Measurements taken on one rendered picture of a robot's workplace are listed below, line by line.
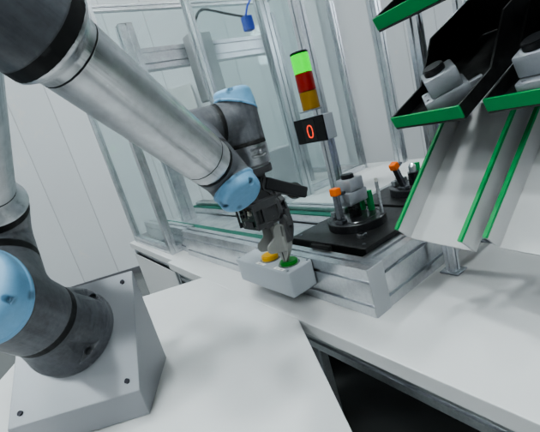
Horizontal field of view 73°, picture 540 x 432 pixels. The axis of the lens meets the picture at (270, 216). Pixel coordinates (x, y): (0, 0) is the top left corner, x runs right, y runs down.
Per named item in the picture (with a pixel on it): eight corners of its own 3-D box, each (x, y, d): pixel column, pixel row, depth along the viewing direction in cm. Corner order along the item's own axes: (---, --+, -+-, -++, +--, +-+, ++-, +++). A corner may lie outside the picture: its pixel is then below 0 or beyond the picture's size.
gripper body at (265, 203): (240, 231, 76) (223, 176, 73) (272, 216, 80) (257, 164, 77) (261, 234, 69) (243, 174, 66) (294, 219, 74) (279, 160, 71)
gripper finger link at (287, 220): (278, 241, 77) (267, 202, 75) (284, 237, 78) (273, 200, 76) (291, 243, 73) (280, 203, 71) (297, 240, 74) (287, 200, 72)
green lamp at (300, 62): (303, 71, 97) (297, 52, 96) (291, 76, 102) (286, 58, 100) (315, 69, 100) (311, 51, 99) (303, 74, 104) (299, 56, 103)
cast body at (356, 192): (351, 207, 84) (345, 177, 82) (337, 206, 87) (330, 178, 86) (374, 195, 88) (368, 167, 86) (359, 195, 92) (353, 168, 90)
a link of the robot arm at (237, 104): (201, 98, 70) (240, 89, 74) (219, 153, 72) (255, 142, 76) (217, 88, 63) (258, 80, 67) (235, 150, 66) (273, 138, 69)
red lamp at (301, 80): (307, 90, 99) (303, 72, 97) (295, 94, 103) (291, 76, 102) (320, 87, 101) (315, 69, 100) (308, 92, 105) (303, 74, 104)
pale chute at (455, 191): (477, 252, 55) (460, 241, 54) (410, 238, 67) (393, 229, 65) (541, 93, 58) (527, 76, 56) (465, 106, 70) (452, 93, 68)
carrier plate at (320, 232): (367, 258, 73) (365, 248, 72) (292, 244, 92) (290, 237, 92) (431, 215, 86) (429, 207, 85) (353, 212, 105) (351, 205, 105)
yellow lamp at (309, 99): (311, 109, 100) (307, 91, 99) (299, 112, 104) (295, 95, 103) (323, 105, 103) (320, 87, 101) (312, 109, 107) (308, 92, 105)
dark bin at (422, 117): (465, 120, 52) (443, 75, 49) (396, 129, 63) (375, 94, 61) (559, 9, 58) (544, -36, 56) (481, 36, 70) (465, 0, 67)
